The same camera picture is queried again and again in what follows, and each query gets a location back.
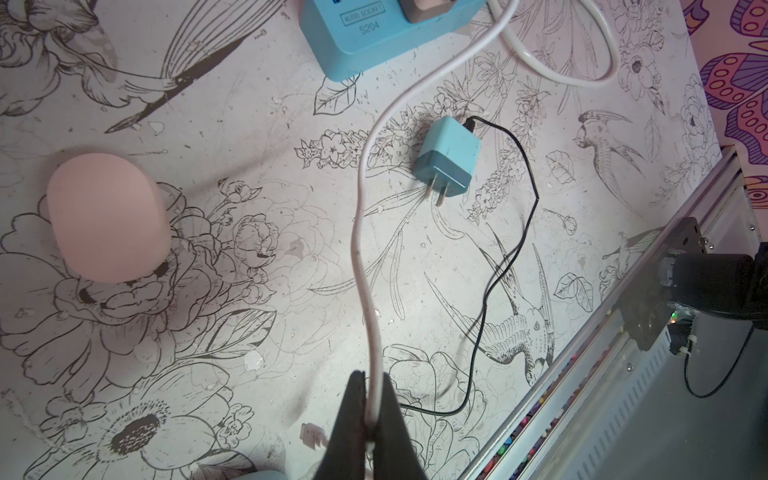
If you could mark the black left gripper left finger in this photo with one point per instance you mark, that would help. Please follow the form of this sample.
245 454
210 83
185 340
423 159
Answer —
345 455

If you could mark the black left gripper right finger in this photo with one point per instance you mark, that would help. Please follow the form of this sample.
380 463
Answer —
394 456

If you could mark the pink earbud case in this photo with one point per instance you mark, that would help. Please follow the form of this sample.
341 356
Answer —
108 218

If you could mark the pink usb charger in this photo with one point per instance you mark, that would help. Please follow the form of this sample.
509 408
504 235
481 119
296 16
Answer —
417 11

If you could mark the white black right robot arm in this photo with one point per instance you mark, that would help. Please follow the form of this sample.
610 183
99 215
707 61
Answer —
676 271

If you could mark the blue earbud case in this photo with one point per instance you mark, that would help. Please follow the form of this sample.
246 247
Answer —
263 475

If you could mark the teal usb charger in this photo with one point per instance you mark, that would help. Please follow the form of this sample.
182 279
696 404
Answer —
447 159

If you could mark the blue power strip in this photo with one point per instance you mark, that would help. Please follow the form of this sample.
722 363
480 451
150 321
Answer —
348 38

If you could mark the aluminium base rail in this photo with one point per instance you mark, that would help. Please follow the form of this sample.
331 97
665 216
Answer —
565 427

